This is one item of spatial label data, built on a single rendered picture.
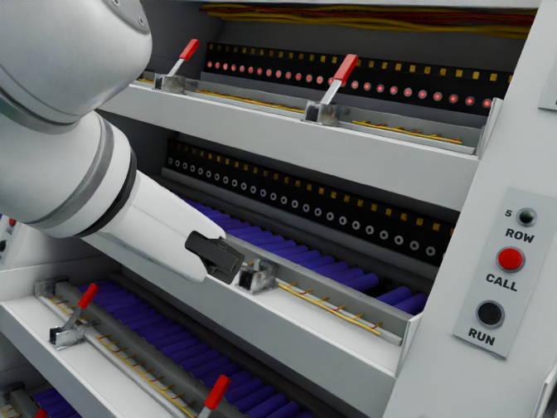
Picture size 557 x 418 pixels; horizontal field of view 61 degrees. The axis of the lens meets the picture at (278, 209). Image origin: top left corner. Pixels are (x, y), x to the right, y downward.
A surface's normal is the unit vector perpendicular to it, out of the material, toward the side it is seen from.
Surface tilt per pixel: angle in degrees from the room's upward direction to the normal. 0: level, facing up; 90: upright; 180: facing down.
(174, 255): 98
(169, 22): 90
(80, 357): 19
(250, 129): 110
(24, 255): 90
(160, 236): 92
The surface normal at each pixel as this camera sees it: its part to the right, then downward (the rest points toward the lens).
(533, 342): -0.54, -0.25
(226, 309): -0.64, 0.07
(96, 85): 0.41, 0.88
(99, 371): 0.17, -0.96
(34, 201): 0.32, 0.75
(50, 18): 0.07, 0.34
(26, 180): 0.52, 0.60
